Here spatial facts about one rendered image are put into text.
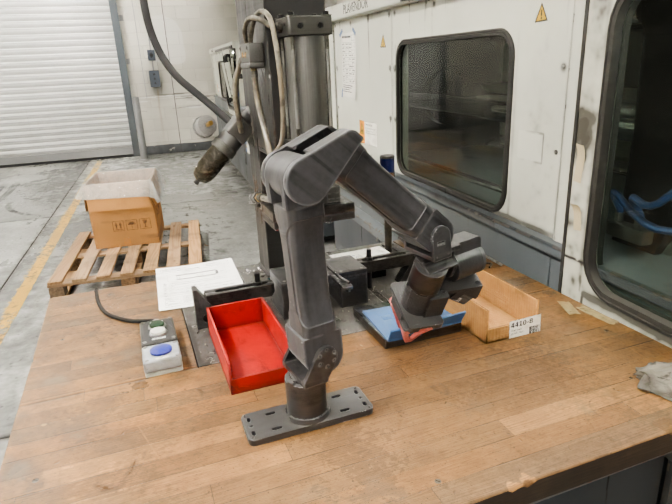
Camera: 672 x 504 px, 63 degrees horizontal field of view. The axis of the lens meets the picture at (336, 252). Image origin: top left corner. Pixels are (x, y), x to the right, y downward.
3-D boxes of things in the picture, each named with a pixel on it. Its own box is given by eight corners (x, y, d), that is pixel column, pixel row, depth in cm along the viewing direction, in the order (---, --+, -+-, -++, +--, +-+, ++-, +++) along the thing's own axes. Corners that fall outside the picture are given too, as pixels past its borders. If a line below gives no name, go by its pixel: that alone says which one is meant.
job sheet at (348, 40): (339, 97, 286) (337, 29, 275) (341, 97, 286) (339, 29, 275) (356, 100, 263) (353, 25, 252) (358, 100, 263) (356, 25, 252)
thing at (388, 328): (391, 345, 103) (390, 331, 102) (362, 312, 117) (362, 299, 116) (425, 338, 105) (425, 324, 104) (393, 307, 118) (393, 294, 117)
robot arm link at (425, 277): (432, 268, 97) (442, 241, 92) (451, 291, 94) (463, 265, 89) (400, 279, 94) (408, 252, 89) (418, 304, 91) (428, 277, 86)
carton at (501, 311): (485, 348, 106) (487, 311, 103) (421, 300, 128) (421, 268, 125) (539, 334, 110) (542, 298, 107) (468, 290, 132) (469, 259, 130)
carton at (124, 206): (100, 228, 475) (89, 171, 458) (172, 221, 487) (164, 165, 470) (85, 252, 413) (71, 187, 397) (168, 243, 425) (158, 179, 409)
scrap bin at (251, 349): (231, 395, 93) (227, 364, 91) (209, 333, 115) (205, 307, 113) (299, 379, 97) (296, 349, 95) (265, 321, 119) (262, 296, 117)
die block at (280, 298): (284, 319, 119) (281, 288, 117) (272, 302, 128) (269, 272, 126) (368, 302, 126) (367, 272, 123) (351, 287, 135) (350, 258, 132)
